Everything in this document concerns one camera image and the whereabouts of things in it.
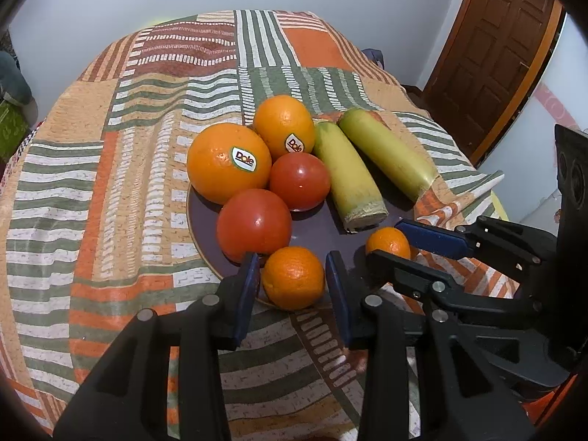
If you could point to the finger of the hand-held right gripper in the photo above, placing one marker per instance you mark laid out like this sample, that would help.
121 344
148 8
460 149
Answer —
413 278
432 241

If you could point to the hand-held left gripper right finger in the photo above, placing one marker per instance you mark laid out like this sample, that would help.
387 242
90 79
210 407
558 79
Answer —
340 303

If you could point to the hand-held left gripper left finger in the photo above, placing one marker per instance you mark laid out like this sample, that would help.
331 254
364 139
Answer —
246 294

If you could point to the small mandarin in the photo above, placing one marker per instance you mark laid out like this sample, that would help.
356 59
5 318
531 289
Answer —
388 243
293 278

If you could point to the red tomato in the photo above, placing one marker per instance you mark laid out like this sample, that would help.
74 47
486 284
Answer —
300 181
253 227

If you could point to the dark purple plate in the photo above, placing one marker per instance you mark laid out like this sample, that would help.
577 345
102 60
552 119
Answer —
317 234

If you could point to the yellow-green sugarcane piece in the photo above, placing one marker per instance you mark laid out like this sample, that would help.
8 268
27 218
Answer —
349 174
390 151

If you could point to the large orange with sticker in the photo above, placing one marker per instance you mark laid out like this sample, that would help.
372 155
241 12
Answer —
220 179
280 121

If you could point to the white heart-print wardrobe door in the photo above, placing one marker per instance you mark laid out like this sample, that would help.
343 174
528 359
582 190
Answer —
528 147

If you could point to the striped patchwork blanket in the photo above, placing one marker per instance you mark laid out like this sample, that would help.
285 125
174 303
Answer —
115 193

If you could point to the blue-grey chair back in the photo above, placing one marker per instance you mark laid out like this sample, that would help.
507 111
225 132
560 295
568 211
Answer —
373 57

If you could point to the brown wooden door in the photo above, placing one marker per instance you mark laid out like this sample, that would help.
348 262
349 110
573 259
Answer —
496 46

